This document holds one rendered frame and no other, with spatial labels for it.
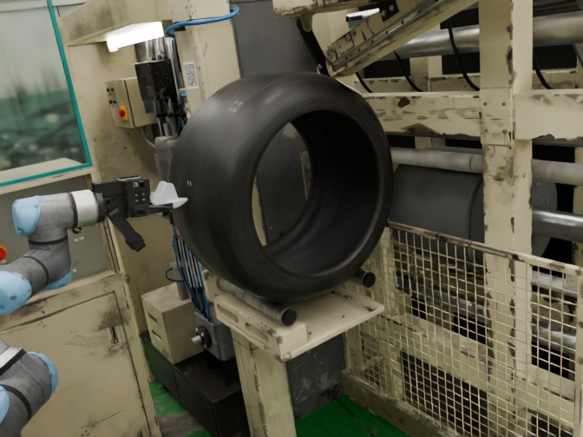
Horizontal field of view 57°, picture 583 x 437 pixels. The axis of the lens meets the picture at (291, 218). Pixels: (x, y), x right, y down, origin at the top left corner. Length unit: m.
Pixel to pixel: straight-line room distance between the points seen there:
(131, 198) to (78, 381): 0.96
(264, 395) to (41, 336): 0.75
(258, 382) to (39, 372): 0.77
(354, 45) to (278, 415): 1.26
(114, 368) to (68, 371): 0.15
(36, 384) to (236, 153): 0.69
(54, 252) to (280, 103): 0.58
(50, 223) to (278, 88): 0.57
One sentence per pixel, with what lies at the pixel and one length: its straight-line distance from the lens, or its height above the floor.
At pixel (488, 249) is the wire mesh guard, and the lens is 1.46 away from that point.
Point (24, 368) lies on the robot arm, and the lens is 1.39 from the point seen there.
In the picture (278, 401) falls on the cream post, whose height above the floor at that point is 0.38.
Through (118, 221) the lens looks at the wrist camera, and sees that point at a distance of 1.21.
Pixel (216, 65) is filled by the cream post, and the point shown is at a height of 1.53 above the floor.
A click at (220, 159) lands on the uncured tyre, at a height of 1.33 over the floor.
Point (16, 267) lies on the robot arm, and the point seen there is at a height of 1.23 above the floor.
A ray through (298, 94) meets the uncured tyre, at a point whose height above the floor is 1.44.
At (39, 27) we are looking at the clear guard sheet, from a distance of 1.84.
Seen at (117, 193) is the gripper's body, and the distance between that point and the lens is 1.21.
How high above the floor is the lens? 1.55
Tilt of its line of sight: 17 degrees down
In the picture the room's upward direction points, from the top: 8 degrees counter-clockwise
